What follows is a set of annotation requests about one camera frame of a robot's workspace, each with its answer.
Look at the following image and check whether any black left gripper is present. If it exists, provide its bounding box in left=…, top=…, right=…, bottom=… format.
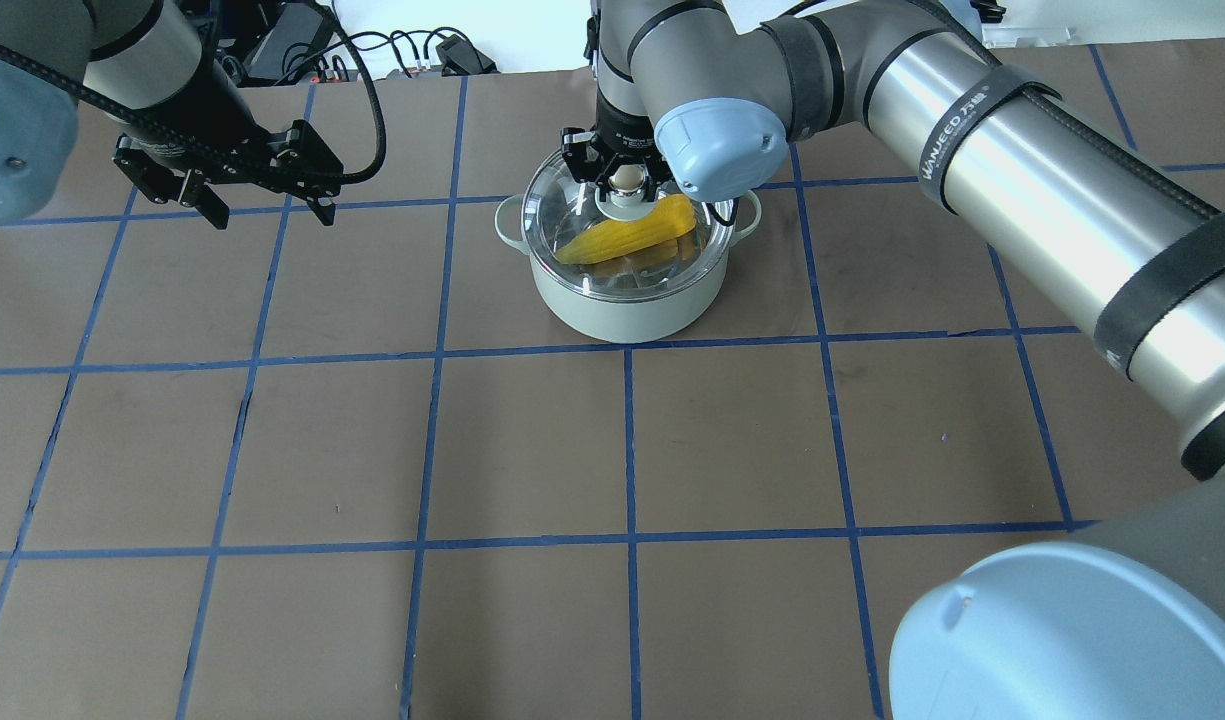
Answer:
left=111, top=60, right=345, bottom=231

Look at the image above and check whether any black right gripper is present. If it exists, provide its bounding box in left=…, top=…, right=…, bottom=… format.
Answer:
left=560, top=100, right=673, bottom=204

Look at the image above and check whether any yellow corn cob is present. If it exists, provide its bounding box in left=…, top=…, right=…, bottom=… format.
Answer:
left=554, top=195, right=696, bottom=264

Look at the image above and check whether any glass pot lid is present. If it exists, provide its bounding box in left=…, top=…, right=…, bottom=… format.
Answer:
left=519, top=152, right=745, bottom=304

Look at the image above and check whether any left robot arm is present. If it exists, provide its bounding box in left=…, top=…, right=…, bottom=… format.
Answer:
left=0, top=1, right=343, bottom=229

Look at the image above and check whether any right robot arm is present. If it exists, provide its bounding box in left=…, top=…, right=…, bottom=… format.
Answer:
left=513, top=184, right=1224, bottom=719

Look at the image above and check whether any pale green cooking pot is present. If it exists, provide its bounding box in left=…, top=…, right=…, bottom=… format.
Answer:
left=494, top=152, right=762, bottom=345

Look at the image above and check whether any black power adapter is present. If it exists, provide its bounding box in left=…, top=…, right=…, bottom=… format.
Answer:
left=243, top=2, right=336, bottom=87

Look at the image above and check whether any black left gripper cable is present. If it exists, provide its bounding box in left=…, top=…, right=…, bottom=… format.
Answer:
left=0, top=0, right=388, bottom=187

